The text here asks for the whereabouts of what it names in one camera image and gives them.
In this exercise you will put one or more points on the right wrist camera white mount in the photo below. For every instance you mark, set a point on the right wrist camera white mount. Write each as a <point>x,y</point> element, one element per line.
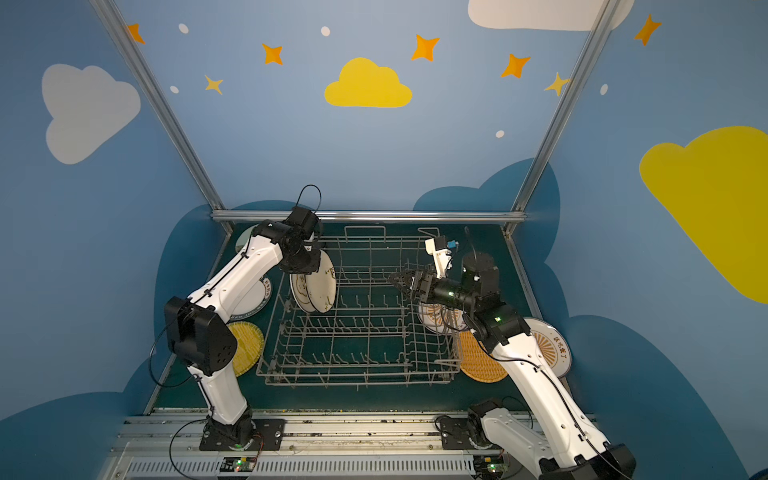
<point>441,250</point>

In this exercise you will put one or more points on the horizontal aluminium frame bar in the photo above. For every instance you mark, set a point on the horizontal aluminium frame bar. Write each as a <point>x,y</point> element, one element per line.
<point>452,217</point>

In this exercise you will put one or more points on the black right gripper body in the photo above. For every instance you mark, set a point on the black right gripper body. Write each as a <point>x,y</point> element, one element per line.
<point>417,285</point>

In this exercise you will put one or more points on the pale green floral plate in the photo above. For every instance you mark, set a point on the pale green floral plate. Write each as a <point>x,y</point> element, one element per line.
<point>243,239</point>

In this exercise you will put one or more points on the aluminium rail base frame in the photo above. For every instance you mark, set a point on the aluminium rail base frame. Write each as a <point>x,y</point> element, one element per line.
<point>315,445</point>

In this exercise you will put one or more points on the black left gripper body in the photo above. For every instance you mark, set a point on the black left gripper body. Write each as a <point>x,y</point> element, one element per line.
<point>306,263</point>

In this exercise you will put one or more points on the white plate black emblem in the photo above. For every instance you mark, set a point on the white plate black emblem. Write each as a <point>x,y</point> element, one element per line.
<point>300,292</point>

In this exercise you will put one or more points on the diagonal aluminium post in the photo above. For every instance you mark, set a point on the diagonal aluminium post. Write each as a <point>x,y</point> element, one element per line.
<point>582,70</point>
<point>113,21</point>

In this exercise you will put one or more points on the white plate green text rim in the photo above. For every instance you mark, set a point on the white plate green text rim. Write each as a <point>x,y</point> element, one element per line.
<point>255,300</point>

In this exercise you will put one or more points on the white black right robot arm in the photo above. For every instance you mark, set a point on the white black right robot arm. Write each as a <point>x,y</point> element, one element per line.
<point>568,445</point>

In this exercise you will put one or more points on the grey wire dish rack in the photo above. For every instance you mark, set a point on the grey wire dish rack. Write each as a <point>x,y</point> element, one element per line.
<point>372,334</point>

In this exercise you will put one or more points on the right green circuit board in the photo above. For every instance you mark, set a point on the right green circuit board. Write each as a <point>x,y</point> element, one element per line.
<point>486,467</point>

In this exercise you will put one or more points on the left diagonal aluminium post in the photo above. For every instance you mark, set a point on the left diagonal aluminium post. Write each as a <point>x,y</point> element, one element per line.
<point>113,21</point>

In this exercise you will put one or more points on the right diagonal aluminium post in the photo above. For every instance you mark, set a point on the right diagonal aluminium post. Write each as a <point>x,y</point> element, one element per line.
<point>582,70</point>

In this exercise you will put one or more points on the orange woven plate right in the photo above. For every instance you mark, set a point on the orange woven plate right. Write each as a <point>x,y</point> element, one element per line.
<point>476,364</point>

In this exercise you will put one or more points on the cream plate floral rim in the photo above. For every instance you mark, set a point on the cream plate floral rim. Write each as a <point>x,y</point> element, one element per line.
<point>321,286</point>

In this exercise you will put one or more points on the white orange sunburst plate right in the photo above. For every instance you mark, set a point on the white orange sunburst plate right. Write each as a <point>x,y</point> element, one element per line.
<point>552,345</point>

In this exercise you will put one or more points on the left green circuit board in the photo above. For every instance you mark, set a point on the left green circuit board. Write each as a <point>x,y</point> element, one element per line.
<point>237,464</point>

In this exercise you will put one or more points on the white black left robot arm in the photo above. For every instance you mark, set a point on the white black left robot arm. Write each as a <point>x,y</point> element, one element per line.
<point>197,330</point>

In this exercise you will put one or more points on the green circuit board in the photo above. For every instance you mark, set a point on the green circuit board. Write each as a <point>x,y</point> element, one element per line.
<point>237,464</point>
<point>486,467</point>

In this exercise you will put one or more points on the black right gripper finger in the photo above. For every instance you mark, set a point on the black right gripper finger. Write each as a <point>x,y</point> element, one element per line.
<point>406,289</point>
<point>403,276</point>

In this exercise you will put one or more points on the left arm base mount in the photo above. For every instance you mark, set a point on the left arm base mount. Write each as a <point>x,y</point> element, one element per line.
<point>246,435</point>

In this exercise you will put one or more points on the yellow woven plate left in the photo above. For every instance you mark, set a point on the yellow woven plate left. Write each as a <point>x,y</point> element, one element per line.
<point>250,346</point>

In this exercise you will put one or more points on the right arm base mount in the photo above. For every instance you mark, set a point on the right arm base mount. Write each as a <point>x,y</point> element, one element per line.
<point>455,433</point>

